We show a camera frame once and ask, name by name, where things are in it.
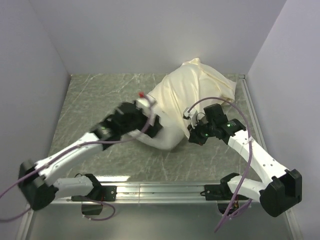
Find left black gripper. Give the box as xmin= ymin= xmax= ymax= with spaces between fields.
xmin=121 ymin=100 xmax=163 ymax=138

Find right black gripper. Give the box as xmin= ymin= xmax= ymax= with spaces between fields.
xmin=187 ymin=118 xmax=216 ymax=146

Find white pillow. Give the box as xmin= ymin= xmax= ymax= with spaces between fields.
xmin=136 ymin=108 xmax=187 ymax=151

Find cream pillowcase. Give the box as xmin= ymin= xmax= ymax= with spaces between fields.
xmin=148 ymin=58 xmax=236 ymax=137

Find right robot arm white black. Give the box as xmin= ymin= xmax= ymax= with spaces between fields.
xmin=183 ymin=103 xmax=302 ymax=217

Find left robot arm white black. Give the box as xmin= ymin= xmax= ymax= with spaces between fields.
xmin=18 ymin=97 xmax=163 ymax=211

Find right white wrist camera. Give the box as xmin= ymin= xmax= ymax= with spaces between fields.
xmin=182 ymin=107 xmax=198 ymax=129

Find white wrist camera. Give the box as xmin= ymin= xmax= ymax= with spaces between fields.
xmin=182 ymin=107 xmax=198 ymax=129
xmin=135 ymin=92 xmax=157 ymax=115

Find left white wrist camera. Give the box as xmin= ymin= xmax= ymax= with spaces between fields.
xmin=135 ymin=92 xmax=157 ymax=115

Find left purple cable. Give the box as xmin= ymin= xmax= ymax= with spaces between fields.
xmin=0 ymin=96 xmax=157 ymax=223

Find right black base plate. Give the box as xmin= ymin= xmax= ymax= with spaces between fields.
xmin=200 ymin=184 xmax=233 ymax=201

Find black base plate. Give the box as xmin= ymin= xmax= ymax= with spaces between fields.
xmin=71 ymin=185 xmax=117 ymax=202
xmin=200 ymin=184 xmax=233 ymax=201

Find aluminium front rail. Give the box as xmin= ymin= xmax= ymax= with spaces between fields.
xmin=28 ymin=182 xmax=292 ymax=203

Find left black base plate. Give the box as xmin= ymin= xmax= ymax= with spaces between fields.
xmin=71 ymin=185 xmax=117 ymax=202

